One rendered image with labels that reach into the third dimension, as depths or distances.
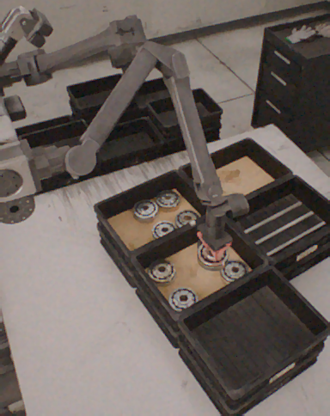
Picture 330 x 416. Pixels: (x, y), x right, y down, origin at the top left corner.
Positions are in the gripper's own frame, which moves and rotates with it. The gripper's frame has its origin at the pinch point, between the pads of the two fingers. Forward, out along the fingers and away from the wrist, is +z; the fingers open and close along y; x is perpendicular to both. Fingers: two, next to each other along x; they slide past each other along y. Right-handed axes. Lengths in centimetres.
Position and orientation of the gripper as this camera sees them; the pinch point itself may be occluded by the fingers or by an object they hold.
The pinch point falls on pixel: (212, 251)
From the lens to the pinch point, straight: 154.3
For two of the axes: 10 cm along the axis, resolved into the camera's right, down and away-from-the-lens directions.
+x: -8.5, 3.8, -3.6
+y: -5.2, -5.9, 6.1
